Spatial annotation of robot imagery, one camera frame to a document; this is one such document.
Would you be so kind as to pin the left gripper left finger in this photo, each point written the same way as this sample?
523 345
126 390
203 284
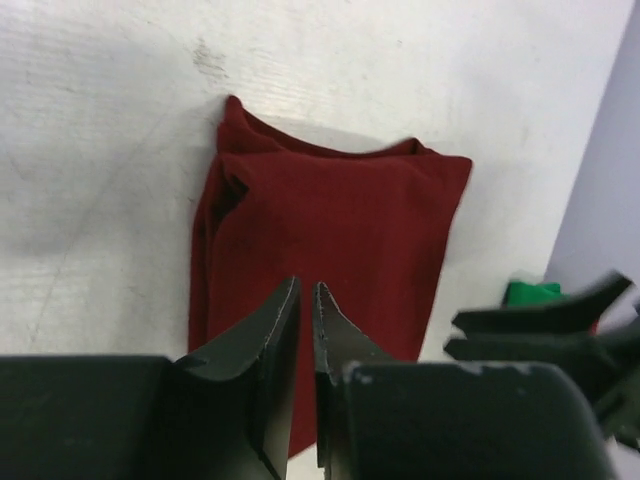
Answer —
237 393

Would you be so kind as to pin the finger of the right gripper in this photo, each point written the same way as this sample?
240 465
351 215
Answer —
567 315
562 350

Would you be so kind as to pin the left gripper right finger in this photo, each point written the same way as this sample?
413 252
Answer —
338 344

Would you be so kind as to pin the dark red t shirt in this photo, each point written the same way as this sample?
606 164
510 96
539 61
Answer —
373 226

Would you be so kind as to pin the folded green t shirt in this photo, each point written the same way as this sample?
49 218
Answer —
520 293

